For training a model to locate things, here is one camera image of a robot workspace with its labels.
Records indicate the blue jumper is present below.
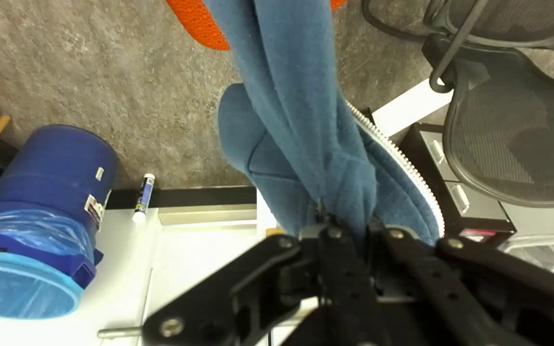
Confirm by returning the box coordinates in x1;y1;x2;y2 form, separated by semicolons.
216;0;449;248

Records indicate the black mesh office chair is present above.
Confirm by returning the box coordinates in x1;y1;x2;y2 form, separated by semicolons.
360;0;554;209

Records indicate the orange fabric swivel chair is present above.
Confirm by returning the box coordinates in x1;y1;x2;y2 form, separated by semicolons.
164;0;351;54

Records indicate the white spray can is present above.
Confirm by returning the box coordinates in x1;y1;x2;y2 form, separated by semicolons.
131;171;158;227

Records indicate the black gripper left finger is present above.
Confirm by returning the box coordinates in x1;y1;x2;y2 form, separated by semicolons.
141;223;389;346

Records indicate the white flat board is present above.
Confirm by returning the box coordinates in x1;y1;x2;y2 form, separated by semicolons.
372;77;456;140

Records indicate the blue round trash bin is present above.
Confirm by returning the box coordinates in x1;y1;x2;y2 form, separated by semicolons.
0;123;120;321

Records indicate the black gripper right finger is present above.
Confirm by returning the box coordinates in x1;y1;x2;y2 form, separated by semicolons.
380;223;554;346

